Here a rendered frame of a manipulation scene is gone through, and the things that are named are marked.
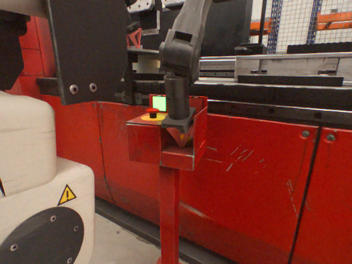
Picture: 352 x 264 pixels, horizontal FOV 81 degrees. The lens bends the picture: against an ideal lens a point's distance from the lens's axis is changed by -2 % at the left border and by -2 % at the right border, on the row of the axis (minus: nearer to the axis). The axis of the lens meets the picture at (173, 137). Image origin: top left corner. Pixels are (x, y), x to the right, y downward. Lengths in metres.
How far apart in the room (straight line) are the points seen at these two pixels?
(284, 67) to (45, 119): 0.74
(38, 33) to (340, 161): 1.70
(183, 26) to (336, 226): 0.72
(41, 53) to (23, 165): 1.50
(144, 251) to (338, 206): 0.91
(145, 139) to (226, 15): 1.07
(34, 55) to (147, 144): 1.25
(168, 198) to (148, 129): 0.25
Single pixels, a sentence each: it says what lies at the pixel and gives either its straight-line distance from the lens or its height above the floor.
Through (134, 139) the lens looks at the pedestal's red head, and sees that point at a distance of 0.60.
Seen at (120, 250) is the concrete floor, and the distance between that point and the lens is 1.30.
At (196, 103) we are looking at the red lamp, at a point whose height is 0.82.
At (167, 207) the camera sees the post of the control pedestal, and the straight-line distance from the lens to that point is 0.73.
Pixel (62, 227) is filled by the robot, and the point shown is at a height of 0.74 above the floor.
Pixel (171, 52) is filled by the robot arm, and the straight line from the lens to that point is 0.48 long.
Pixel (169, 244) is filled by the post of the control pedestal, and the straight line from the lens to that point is 0.83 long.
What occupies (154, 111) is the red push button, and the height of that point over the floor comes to 0.80.
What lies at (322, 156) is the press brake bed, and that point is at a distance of 0.74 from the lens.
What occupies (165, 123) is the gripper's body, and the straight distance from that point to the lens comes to 0.52.
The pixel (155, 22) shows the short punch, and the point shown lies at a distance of 1.08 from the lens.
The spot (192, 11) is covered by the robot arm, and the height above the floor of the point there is 1.03.
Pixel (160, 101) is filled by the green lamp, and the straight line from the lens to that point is 0.71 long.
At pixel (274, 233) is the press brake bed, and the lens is 0.90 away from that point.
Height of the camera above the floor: 0.92
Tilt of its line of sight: 18 degrees down
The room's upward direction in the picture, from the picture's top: straight up
